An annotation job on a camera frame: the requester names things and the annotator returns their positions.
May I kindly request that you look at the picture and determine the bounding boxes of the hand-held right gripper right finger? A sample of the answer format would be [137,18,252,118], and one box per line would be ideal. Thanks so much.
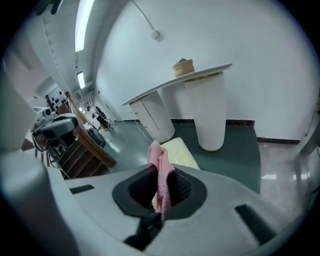
[166,170,192,207]

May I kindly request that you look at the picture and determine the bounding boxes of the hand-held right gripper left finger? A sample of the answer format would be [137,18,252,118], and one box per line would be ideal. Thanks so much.
[128,166,160,211]

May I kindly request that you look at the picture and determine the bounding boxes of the white wall conduit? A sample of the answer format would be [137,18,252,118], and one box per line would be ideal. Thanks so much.
[131,0,154,32]

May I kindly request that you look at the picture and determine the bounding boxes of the white ribbed console table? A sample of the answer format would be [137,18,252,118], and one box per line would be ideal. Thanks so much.
[121,63,233,152]

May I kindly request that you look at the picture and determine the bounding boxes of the long ceiling light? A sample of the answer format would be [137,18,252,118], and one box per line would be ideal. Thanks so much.
[75,0,96,53]

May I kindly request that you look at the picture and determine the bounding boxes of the pink cloth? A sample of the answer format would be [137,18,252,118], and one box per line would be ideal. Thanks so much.
[147,140,176,229]

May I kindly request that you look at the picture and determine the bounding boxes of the small ceiling light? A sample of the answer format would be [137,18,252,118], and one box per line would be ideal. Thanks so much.
[76,71,86,89]

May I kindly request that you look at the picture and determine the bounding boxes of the white floor cable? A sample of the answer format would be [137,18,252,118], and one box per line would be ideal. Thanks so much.
[134,118,154,144]

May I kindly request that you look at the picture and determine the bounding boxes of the white board with black dots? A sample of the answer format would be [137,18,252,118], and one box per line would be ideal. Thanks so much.
[44,86,70,111]

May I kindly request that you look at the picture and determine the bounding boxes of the beige woven basket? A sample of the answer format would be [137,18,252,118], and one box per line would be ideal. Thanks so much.
[172,57,195,77]

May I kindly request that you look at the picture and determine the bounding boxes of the brown wooden counter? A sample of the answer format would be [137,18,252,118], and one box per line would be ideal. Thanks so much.
[57,91,118,180]

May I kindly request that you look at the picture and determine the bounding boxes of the grey table leg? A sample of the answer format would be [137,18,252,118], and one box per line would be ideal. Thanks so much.
[297,124,320,155]

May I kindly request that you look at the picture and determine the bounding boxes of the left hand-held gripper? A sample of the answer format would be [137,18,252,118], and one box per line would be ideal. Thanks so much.
[31,107,80,166]

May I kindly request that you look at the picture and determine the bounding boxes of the black chair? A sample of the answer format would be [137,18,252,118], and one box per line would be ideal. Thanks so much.
[86,127,107,149]

